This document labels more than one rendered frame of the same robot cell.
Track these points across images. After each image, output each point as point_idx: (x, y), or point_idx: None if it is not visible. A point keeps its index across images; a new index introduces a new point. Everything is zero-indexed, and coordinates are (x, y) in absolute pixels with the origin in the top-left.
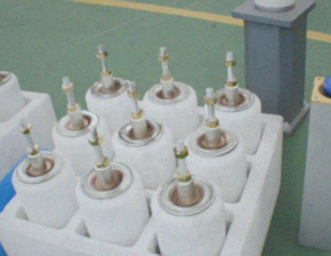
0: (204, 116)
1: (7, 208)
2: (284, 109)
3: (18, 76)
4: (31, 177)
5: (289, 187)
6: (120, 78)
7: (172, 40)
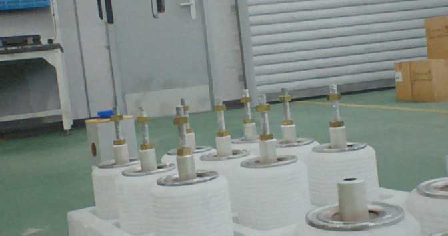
0: (114, 225)
1: (401, 199)
2: None
3: None
4: (351, 143)
5: None
6: (159, 181)
7: None
